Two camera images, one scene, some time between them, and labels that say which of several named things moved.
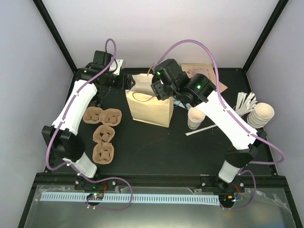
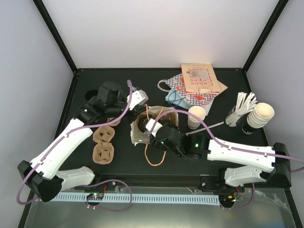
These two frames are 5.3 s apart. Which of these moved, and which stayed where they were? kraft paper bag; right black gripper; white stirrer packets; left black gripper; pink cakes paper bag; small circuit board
Moved: left black gripper; kraft paper bag; right black gripper
Stayed: pink cakes paper bag; white stirrer packets; small circuit board
